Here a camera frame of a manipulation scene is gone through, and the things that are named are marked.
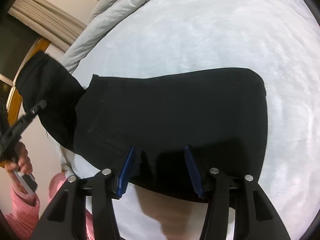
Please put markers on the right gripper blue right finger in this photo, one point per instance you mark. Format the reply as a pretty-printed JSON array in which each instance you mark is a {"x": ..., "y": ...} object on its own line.
[{"x": 193, "y": 170}]

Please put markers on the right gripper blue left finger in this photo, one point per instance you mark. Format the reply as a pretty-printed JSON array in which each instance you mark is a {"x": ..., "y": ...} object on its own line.
[{"x": 125, "y": 174}]

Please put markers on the black pants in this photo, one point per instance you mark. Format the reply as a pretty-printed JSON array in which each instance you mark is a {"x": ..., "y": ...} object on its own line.
[{"x": 220, "y": 113}]

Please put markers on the left hand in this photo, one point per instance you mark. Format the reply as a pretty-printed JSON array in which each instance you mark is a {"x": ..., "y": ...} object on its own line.
[{"x": 24, "y": 165}]

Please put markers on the beige curtain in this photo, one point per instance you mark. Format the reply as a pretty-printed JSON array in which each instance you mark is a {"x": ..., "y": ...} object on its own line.
[{"x": 49, "y": 21}]

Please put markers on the grey duvet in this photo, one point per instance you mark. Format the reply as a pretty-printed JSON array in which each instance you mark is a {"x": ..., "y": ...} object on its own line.
[{"x": 103, "y": 18}]

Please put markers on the light blue bed sheet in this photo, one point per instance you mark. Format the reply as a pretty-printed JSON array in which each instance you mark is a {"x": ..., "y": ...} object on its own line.
[{"x": 278, "y": 39}]

